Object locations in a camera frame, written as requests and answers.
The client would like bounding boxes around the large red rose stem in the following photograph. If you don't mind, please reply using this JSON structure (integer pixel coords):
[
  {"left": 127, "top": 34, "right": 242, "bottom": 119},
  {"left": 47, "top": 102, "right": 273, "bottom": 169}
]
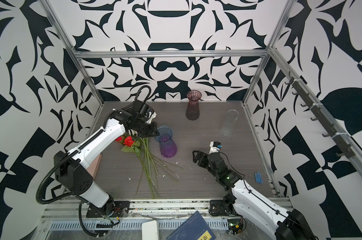
[{"left": 116, "top": 135, "right": 155, "bottom": 198}]

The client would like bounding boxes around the purple ribbed glass vase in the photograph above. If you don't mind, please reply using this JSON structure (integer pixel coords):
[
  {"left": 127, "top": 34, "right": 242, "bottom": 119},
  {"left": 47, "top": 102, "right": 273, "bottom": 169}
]
[{"left": 154, "top": 126, "right": 177, "bottom": 158}]

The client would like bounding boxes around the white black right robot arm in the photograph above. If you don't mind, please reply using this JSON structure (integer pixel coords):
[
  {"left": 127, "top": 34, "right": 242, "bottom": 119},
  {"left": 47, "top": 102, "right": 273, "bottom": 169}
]
[{"left": 193, "top": 151, "right": 318, "bottom": 240}]

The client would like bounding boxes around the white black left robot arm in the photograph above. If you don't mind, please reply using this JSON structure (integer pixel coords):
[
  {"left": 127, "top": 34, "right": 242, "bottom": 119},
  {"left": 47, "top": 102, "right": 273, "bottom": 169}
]
[{"left": 54, "top": 108, "right": 157, "bottom": 209}]

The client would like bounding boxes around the clear glass vase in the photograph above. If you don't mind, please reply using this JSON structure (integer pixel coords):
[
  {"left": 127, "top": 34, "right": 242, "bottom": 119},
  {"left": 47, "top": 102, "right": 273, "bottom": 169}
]
[{"left": 220, "top": 109, "right": 240, "bottom": 137}]

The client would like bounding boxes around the dark maroon glass vase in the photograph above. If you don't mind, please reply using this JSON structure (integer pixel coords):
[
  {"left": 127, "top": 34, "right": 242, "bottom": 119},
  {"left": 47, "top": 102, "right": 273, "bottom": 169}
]
[{"left": 186, "top": 90, "right": 202, "bottom": 121}]

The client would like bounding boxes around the small blue card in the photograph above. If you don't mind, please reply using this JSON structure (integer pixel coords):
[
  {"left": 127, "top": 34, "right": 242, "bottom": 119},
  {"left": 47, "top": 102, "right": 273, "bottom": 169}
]
[{"left": 254, "top": 172, "right": 263, "bottom": 184}]

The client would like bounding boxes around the pink rectangular block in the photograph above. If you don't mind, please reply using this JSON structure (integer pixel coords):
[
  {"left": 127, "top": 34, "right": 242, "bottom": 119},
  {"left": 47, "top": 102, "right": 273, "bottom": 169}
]
[{"left": 87, "top": 154, "right": 102, "bottom": 180}]

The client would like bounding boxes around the blue book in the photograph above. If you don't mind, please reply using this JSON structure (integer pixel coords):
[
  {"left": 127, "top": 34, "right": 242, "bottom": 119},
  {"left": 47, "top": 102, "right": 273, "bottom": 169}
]
[{"left": 166, "top": 211, "right": 216, "bottom": 240}]

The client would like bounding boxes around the white rectangular device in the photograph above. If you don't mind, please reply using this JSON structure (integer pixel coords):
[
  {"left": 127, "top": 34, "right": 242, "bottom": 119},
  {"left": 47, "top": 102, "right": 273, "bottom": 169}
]
[{"left": 141, "top": 220, "right": 159, "bottom": 240}]

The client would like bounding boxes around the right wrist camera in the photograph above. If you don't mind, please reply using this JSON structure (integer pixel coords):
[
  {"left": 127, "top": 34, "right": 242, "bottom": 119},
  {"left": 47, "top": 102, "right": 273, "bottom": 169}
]
[{"left": 209, "top": 141, "right": 222, "bottom": 154}]

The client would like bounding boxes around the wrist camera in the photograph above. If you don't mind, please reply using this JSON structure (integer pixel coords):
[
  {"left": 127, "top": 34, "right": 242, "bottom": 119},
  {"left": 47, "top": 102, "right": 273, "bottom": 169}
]
[
  {"left": 209, "top": 141, "right": 222, "bottom": 154},
  {"left": 129, "top": 100, "right": 156, "bottom": 124}
]

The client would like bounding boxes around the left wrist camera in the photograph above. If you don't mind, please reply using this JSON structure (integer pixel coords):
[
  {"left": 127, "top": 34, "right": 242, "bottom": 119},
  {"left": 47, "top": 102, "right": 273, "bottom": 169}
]
[{"left": 129, "top": 100, "right": 156, "bottom": 124}]

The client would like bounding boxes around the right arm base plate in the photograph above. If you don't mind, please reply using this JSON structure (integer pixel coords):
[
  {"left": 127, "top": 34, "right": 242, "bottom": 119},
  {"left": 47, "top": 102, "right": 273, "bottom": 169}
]
[{"left": 209, "top": 194, "right": 237, "bottom": 217}]

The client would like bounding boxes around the aluminium frame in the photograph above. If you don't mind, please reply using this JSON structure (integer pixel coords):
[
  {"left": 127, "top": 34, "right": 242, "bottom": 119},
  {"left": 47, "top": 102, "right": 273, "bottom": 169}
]
[{"left": 38, "top": 0, "right": 362, "bottom": 240}]

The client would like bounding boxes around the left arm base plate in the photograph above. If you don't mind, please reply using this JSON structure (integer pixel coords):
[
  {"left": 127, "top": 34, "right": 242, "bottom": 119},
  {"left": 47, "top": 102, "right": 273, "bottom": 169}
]
[{"left": 86, "top": 201, "right": 130, "bottom": 218}]

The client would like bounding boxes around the black corrugated cable hose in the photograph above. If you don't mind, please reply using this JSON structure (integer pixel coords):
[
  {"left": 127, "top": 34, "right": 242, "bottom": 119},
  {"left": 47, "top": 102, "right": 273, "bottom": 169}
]
[{"left": 36, "top": 151, "right": 76, "bottom": 205}]

